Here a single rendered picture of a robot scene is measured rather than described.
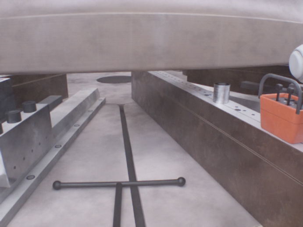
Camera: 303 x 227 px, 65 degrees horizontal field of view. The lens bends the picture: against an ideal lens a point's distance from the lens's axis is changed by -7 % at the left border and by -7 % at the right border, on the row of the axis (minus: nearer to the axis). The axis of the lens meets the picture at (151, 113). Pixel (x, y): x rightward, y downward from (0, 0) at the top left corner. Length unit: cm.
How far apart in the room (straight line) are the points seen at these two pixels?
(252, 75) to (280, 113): 219
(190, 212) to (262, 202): 30
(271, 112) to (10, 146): 99
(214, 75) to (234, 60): 177
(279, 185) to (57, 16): 113
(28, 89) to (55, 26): 142
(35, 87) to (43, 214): 165
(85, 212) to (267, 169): 75
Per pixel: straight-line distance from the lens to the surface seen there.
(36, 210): 122
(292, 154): 91
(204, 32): 128
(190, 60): 126
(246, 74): 310
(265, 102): 97
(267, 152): 99
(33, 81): 259
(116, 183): 124
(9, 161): 110
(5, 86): 127
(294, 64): 69
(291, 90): 94
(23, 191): 127
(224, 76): 314
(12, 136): 110
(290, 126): 90
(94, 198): 121
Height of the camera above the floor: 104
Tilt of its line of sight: 19 degrees down
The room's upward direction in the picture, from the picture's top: straight up
